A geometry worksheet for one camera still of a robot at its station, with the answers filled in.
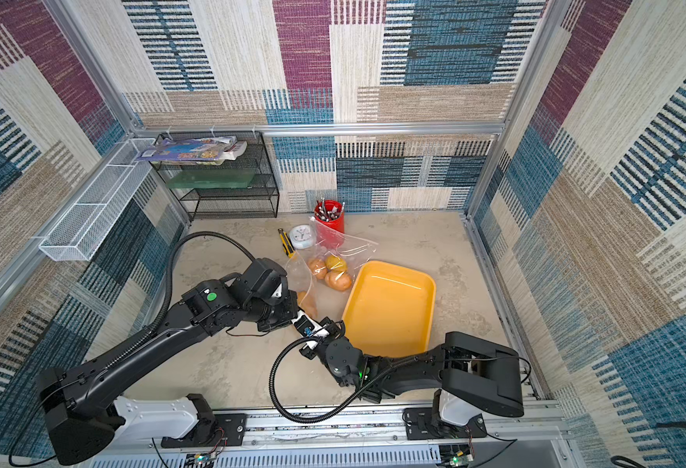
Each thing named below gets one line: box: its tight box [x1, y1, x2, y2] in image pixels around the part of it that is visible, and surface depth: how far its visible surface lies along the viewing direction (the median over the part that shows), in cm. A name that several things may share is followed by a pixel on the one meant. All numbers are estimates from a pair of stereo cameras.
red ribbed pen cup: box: [313, 198, 346, 250], surface depth 102 cm
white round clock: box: [288, 224, 316, 250], surface depth 113 cm
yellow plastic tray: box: [342, 260, 437, 358], surface depth 96 cm
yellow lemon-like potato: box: [324, 254, 348, 273], surface depth 99 cm
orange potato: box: [308, 258, 328, 280], surface depth 99 cm
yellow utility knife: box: [277, 228, 297, 259], surface depth 111 cm
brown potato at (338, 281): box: [324, 271, 352, 292], surface depth 97 cm
